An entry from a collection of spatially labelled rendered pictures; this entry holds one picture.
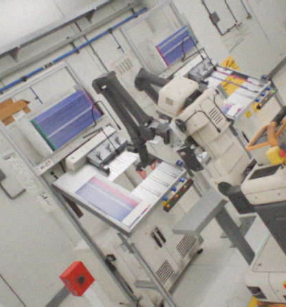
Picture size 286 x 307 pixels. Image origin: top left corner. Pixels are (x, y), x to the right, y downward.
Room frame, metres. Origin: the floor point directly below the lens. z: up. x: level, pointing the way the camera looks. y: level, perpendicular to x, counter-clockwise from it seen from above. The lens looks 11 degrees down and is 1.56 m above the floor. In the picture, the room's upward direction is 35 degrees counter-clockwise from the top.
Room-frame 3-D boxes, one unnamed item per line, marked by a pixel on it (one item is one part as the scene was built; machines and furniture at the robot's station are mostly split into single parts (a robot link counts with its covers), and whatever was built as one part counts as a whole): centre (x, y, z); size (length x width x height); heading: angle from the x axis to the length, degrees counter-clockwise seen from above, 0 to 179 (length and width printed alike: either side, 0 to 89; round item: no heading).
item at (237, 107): (3.86, -0.82, 0.65); 1.01 x 0.73 x 1.29; 36
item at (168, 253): (3.14, 0.47, 0.31); 0.70 x 0.65 x 0.62; 126
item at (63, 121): (3.07, 0.35, 1.52); 0.51 x 0.13 x 0.27; 126
